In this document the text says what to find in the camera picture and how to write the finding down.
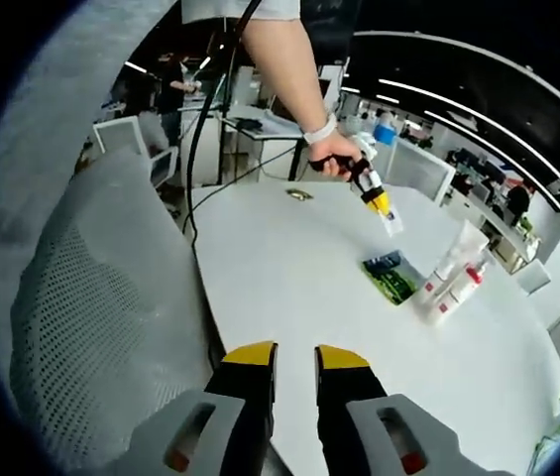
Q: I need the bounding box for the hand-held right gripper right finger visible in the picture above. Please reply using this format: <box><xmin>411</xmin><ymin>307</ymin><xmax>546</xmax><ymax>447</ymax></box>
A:
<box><xmin>314</xmin><ymin>344</ymin><xmax>464</xmax><ymax>476</ymax></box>

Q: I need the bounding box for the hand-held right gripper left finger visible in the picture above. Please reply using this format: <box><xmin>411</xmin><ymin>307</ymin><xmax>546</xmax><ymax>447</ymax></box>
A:
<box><xmin>160</xmin><ymin>340</ymin><xmax>280</xmax><ymax>476</ymax></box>

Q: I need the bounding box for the white desk partition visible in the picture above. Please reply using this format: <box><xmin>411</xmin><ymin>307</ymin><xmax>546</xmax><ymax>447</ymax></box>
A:
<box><xmin>391</xmin><ymin>143</ymin><xmax>457</xmax><ymax>204</ymax></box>

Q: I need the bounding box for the grey mesh chair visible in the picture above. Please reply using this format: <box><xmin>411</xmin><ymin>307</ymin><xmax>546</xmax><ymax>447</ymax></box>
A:
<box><xmin>9</xmin><ymin>148</ymin><xmax>226</xmax><ymax>476</ymax></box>

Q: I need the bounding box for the white plastic chair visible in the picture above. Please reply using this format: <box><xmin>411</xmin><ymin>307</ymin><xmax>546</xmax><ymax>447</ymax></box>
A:
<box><xmin>516</xmin><ymin>260</ymin><xmax>553</xmax><ymax>298</ymax></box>

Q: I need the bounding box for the blue water dispenser bottle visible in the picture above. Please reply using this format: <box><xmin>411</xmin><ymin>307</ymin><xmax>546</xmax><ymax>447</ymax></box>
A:
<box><xmin>373</xmin><ymin>123</ymin><xmax>397</xmax><ymax>146</ymax></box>

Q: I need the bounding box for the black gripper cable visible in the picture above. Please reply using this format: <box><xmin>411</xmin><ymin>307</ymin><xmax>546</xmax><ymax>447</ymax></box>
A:
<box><xmin>182</xmin><ymin>0</ymin><xmax>305</xmax><ymax>249</ymax></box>

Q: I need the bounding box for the person's left hand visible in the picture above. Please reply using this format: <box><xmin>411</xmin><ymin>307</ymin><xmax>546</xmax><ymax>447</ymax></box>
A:
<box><xmin>308</xmin><ymin>131</ymin><xmax>363</xmax><ymax>180</ymax></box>

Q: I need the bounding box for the person's grey shirt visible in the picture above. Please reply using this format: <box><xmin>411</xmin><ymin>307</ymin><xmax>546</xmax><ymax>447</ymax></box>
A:
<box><xmin>0</xmin><ymin>0</ymin><xmax>305</xmax><ymax>259</ymax></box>

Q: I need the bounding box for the white standing desk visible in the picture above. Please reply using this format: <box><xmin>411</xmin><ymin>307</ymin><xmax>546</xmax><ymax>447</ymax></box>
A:
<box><xmin>217</xmin><ymin>106</ymin><xmax>305</xmax><ymax>184</ymax></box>

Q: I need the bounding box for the green printed packet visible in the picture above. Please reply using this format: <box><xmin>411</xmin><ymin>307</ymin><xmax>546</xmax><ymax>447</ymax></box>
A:
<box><xmin>361</xmin><ymin>249</ymin><xmax>418</xmax><ymax>307</ymax></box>

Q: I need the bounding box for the white mesh office chair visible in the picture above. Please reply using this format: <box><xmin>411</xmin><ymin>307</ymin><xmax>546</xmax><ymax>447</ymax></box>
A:
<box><xmin>92</xmin><ymin>116</ymin><xmax>146</xmax><ymax>156</ymax></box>
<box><xmin>148</xmin><ymin>146</ymin><xmax>180</xmax><ymax>188</ymax></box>

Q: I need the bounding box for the white skincare bottle red collar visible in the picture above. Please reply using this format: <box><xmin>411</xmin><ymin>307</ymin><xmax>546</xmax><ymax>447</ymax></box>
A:
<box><xmin>450</xmin><ymin>256</ymin><xmax>490</xmax><ymax>308</ymax></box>

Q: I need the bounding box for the white wristband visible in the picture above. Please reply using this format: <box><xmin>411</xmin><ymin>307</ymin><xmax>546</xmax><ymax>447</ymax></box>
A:
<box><xmin>300</xmin><ymin>112</ymin><xmax>339</xmax><ymax>146</ymax></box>

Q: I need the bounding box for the white skincare tube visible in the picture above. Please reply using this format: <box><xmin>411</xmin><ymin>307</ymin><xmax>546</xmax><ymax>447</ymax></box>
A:
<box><xmin>435</xmin><ymin>217</ymin><xmax>490</xmax><ymax>279</ymax></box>

